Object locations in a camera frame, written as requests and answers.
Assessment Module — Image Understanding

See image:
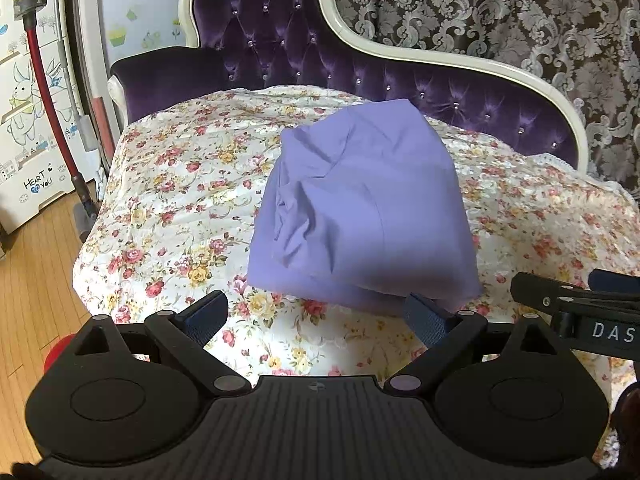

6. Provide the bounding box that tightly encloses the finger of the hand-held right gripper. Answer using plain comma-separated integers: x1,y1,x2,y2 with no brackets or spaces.
510,272,593,316
587,269,640,295

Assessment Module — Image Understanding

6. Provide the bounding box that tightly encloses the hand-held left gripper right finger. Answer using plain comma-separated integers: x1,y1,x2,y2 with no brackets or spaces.
385,292,566,394

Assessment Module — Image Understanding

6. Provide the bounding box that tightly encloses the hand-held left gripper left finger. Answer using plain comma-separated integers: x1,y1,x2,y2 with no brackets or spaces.
72,290,252,396

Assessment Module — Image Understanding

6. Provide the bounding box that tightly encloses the purple hooded zip jacket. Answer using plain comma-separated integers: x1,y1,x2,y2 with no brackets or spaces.
246,99,483,317

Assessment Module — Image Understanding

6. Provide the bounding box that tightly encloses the floral quilted bedspread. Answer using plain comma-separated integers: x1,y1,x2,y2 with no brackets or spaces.
72,85,640,411

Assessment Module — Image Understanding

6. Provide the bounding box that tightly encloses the red round object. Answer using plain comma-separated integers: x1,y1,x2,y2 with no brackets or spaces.
42,337,76,376

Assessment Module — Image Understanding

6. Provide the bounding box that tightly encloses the grey vacuum stand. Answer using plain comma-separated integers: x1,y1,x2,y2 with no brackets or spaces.
52,0,108,183

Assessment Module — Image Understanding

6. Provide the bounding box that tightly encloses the white cabinet with cartoon print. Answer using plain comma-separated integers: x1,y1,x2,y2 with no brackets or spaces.
0,0,101,236

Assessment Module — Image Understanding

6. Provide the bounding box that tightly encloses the brown damask curtain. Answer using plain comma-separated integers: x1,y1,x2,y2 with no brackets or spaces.
317,0,640,191

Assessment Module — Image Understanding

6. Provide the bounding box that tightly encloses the purple tufted sofa white frame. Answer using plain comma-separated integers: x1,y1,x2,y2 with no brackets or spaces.
107,0,591,171

